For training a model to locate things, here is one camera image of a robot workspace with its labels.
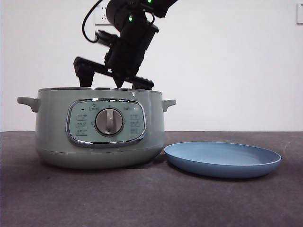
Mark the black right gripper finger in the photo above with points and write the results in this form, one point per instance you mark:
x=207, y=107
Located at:
x=85, y=72
x=143, y=84

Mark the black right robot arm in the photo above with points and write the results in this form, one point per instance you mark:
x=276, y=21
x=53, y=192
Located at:
x=117, y=13

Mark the stainless steel steamer insert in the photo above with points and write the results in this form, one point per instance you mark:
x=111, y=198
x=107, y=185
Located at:
x=71, y=89

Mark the pale green electric steamer pot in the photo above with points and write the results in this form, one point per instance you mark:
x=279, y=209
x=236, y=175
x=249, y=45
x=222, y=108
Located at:
x=52, y=118

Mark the blue round plate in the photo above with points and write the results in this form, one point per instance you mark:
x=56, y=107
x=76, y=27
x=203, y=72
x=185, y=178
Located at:
x=222, y=170

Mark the white wall socket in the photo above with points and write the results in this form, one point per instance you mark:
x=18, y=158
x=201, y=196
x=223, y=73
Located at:
x=102, y=21

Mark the white wall switch plate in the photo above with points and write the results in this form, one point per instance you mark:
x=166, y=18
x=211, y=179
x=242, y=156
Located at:
x=300, y=14

